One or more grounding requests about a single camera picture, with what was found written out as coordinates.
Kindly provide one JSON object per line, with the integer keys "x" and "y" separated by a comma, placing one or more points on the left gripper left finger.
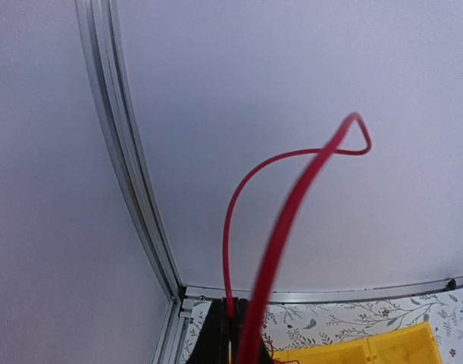
{"x": 213, "y": 343}

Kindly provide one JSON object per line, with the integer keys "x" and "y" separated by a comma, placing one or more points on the floral tablecloth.
{"x": 295, "y": 326}

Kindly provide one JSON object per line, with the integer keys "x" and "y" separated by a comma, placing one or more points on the left yellow bin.
{"x": 355, "y": 352}

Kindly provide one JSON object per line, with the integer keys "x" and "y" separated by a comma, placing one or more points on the yellow bin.
{"x": 355, "y": 352}
{"x": 412, "y": 345}

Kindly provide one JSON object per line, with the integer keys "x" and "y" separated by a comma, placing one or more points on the middle yellow bin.
{"x": 412, "y": 345}

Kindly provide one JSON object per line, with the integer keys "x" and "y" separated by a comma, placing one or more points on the front aluminium frame rail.
{"x": 173, "y": 332}

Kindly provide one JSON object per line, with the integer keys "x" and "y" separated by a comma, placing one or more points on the left aluminium post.
{"x": 104, "y": 56}

